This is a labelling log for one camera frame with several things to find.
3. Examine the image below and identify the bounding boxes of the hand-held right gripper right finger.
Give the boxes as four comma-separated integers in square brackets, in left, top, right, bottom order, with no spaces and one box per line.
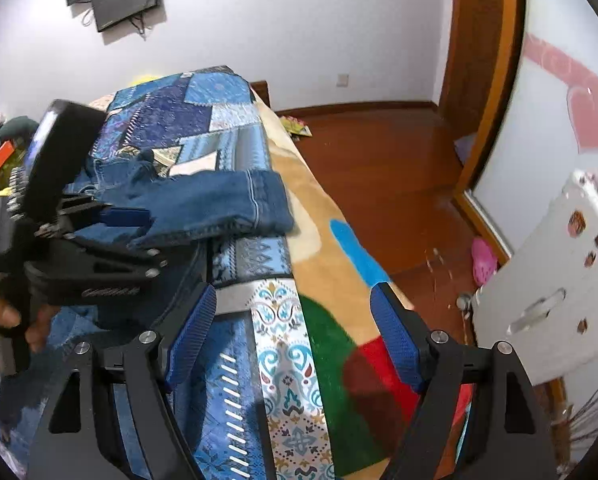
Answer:
[370,282,575,480]

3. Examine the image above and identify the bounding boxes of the white plastic cabinet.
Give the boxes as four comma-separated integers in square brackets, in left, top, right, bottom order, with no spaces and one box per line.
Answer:
[472,170,598,387]

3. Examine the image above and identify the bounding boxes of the tan colourful fleece blanket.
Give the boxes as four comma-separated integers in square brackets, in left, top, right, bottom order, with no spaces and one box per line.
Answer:
[249,85,475,480]

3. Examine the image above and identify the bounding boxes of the yellow snack packet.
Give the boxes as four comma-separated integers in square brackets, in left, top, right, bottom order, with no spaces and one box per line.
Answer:
[280,114,314,139]

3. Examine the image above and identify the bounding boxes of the blue patchwork blanket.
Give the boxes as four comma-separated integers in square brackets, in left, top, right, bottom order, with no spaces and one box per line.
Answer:
[0,65,336,480]

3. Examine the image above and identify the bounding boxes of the black monitor cable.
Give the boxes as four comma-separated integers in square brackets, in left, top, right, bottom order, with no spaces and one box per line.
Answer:
[130,14,153,39]

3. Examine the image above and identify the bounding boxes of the pile of clothes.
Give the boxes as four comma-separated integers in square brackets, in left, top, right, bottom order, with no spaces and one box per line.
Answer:
[0,105,44,196]

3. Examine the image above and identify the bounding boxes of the wooden wardrobe frame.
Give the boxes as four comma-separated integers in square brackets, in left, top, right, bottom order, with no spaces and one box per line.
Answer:
[436,0,528,267]

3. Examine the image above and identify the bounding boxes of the small black wall monitor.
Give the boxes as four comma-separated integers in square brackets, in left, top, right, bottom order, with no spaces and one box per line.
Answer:
[90,0,161,34]

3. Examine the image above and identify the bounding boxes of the pink heart sticker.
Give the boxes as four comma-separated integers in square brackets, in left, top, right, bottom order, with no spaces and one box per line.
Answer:
[524,32,598,154]

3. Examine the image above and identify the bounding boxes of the dried twigs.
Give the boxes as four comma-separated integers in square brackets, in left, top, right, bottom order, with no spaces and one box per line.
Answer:
[553,355,598,480]

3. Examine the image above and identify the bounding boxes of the wooden bed footboard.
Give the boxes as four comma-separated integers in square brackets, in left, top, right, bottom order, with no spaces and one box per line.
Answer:
[249,80,271,111]

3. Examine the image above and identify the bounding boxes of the blue denim jeans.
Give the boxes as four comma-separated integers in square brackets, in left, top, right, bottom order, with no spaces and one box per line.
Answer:
[64,150,296,257]

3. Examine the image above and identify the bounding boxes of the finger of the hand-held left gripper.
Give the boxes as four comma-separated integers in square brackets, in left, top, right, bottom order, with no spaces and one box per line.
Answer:
[25,237,215,321]
[34,194,152,242]

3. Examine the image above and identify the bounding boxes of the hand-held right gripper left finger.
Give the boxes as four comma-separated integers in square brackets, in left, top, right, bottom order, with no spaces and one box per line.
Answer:
[25,282,219,480]

